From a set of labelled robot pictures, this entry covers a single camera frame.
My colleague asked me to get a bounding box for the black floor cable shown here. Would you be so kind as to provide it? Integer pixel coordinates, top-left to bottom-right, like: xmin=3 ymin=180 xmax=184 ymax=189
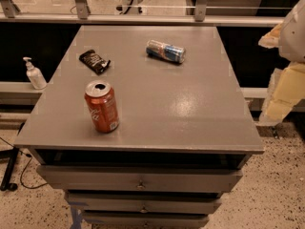
xmin=0 ymin=136 xmax=49 ymax=190

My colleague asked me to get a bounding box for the blue silver redbull can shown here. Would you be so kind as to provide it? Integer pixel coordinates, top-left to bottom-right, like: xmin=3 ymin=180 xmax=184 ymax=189
xmin=146 ymin=40 xmax=186 ymax=64

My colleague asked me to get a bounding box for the grey drawer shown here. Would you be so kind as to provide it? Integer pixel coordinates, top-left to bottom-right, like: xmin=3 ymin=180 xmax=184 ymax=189
xmin=65 ymin=193 xmax=221 ymax=214
xmin=82 ymin=212 xmax=209 ymax=228
xmin=37 ymin=165 xmax=242 ymax=193

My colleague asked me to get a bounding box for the grey metal railing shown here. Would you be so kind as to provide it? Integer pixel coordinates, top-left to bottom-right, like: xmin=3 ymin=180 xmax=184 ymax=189
xmin=0 ymin=0 xmax=298 ymax=27

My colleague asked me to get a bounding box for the middle grey drawer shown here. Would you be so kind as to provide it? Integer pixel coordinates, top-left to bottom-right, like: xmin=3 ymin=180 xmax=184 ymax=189
xmin=65 ymin=193 xmax=221 ymax=214

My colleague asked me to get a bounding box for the white pump dispenser bottle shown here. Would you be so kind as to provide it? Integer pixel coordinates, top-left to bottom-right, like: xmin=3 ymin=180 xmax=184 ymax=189
xmin=23 ymin=57 xmax=47 ymax=90

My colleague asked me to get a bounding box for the black snack packet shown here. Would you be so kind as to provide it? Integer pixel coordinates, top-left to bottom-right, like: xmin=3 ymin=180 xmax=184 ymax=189
xmin=79 ymin=50 xmax=111 ymax=75

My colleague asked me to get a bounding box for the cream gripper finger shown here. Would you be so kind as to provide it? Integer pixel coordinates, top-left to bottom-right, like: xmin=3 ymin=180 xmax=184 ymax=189
xmin=258 ymin=24 xmax=282 ymax=49
xmin=258 ymin=62 xmax=305 ymax=126

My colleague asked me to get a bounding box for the grey drawer cabinet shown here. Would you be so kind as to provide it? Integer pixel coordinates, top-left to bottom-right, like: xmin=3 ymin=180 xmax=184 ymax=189
xmin=13 ymin=24 xmax=265 ymax=229

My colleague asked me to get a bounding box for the top grey drawer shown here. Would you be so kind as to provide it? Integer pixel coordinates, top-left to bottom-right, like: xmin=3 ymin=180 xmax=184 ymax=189
xmin=37 ymin=165 xmax=242 ymax=193

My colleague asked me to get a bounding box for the bottom grey drawer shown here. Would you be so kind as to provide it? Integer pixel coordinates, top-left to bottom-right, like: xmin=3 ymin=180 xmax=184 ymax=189
xmin=82 ymin=212 xmax=209 ymax=228

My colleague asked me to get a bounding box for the black stand leg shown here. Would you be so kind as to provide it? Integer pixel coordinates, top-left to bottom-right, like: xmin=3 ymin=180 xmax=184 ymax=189
xmin=0 ymin=148 xmax=18 ymax=192

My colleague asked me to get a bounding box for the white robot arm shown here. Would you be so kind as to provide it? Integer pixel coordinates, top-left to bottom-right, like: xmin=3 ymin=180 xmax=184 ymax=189
xmin=258 ymin=0 xmax=305 ymax=126

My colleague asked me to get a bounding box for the orange soda can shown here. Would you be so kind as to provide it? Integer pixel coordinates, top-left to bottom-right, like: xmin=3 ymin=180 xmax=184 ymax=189
xmin=85 ymin=80 xmax=119 ymax=133

